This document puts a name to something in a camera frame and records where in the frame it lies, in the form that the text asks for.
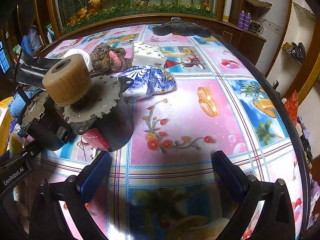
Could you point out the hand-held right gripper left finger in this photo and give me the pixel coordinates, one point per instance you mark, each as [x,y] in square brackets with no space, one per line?
[96,177]

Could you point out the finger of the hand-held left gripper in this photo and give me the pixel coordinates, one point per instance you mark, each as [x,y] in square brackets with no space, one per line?
[23,155]

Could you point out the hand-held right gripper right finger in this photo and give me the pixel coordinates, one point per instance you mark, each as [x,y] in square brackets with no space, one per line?
[228,177]

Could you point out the blue white patterned packet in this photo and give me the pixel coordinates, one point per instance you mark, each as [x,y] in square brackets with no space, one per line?
[146,82]

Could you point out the yellow chair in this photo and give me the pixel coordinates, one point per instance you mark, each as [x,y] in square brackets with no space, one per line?
[5,125]

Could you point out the blue knitted cloth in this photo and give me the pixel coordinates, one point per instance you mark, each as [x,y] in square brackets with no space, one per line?
[18,103]

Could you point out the printed plastic tablecloth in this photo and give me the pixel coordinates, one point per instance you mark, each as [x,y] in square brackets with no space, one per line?
[187,120]

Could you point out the black motor with tan wheel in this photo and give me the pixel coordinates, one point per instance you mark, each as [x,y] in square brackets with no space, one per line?
[75,97]

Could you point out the red gift wrap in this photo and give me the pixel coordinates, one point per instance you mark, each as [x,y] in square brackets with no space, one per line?
[291,106]

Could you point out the blue lit window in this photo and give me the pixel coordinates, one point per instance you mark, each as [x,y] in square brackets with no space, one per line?
[3,57]

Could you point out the blue bag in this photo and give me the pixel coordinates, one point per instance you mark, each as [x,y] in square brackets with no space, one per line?
[30,41]

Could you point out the white cloth roll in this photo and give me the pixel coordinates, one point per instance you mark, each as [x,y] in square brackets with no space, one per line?
[78,53]

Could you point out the brown knitted cloth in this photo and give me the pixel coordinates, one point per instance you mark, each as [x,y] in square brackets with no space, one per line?
[110,57]

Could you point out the white plastic bottle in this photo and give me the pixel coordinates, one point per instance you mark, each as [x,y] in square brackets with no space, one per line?
[50,36]

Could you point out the white spotted tissue packet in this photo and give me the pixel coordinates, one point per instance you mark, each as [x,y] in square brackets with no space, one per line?
[147,53]

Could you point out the wooden sideboard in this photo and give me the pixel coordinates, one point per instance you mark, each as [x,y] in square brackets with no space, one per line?
[250,42]

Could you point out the black plastic fan base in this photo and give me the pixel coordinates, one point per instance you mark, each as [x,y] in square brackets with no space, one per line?
[182,28]

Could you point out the white paper roll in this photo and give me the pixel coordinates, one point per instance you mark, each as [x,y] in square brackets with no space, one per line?
[228,2]

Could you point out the wall shelf with dark shoes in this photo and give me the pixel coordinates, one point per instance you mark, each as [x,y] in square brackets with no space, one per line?
[296,50]

